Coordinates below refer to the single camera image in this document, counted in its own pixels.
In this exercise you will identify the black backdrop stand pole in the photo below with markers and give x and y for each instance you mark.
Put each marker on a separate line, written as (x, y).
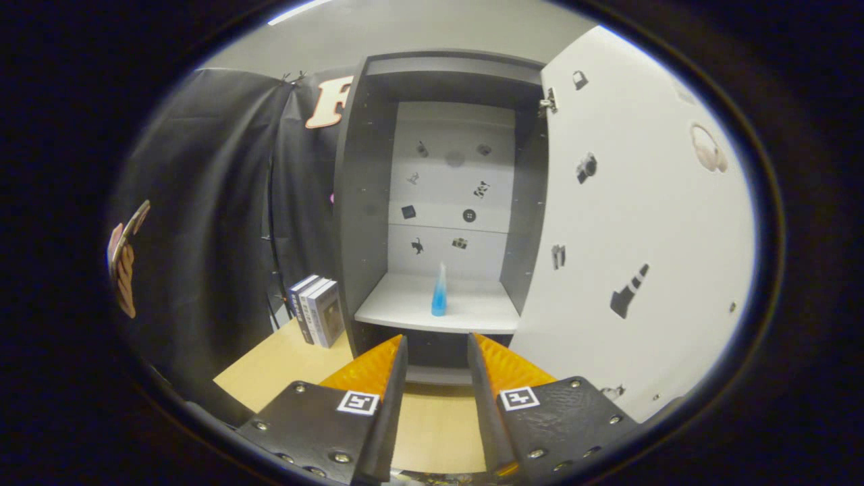
(270, 236)

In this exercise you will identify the black backdrop cloth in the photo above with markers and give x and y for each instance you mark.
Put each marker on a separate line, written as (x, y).
(202, 223)

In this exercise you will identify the dark spine book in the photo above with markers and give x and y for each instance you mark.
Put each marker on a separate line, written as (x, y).
(297, 307)

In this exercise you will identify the white spine book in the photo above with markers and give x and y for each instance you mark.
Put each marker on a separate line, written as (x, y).
(309, 314)

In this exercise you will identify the slim blue and white bottle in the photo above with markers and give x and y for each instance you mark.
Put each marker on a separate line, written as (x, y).
(439, 300)

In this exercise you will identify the dark grey cabinet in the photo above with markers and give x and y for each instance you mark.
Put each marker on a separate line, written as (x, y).
(364, 202)

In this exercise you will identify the grey cover book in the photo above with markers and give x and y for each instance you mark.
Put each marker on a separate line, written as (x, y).
(332, 317)

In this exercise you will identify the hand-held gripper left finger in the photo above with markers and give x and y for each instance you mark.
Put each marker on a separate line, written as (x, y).
(388, 418)

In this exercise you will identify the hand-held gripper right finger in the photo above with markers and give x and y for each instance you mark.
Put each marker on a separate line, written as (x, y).
(489, 418)

